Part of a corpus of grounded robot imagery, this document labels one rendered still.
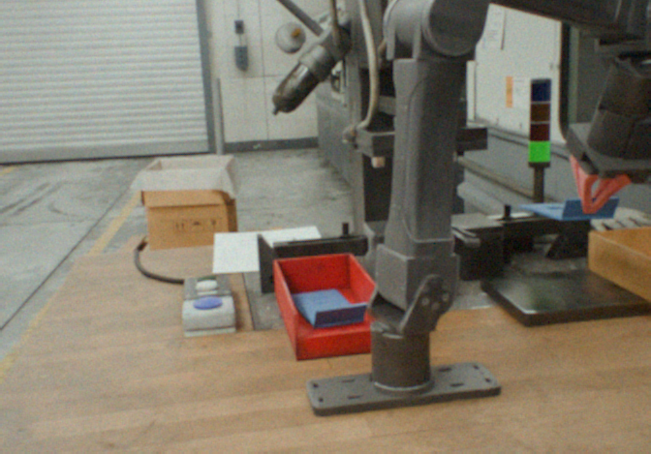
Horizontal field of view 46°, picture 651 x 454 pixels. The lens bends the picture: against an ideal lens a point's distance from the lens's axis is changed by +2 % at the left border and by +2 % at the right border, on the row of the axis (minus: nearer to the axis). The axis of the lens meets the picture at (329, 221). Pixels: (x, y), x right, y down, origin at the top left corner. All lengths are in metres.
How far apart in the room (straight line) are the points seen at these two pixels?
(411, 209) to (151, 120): 9.69
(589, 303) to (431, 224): 0.36
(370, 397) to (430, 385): 0.06
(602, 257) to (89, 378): 0.74
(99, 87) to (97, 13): 0.93
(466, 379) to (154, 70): 9.65
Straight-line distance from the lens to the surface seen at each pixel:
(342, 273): 1.15
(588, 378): 0.89
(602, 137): 0.94
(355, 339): 0.92
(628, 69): 0.91
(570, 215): 1.01
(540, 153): 1.40
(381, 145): 1.11
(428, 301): 0.76
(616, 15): 0.86
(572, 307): 1.04
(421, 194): 0.75
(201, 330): 1.02
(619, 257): 1.16
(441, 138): 0.75
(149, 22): 10.35
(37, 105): 10.64
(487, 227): 1.19
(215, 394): 0.85
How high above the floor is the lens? 1.26
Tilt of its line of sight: 13 degrees down
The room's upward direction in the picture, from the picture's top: 3 degrees counter-clockwise
